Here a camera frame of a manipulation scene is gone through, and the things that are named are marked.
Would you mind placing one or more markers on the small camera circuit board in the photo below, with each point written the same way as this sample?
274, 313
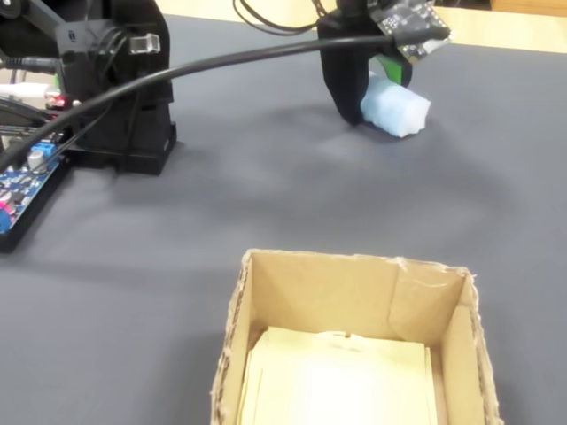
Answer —
412, 22

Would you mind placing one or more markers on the open cardboard box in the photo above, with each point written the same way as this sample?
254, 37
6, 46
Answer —
465, 354

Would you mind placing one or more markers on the light blue soft block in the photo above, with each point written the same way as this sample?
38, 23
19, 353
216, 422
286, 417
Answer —
396, 110

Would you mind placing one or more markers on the black controller board tray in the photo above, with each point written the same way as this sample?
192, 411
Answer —
26, 221

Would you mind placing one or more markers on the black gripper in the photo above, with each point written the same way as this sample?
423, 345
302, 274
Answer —
354, 8

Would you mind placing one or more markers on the dark grey table mat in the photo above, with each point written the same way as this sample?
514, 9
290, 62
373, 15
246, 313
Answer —
310, 199

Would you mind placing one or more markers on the blue controller circuit board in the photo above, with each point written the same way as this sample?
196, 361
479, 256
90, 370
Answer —
20, 186

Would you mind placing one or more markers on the pale yellow paper sheets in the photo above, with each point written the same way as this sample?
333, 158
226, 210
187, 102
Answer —
336, 380

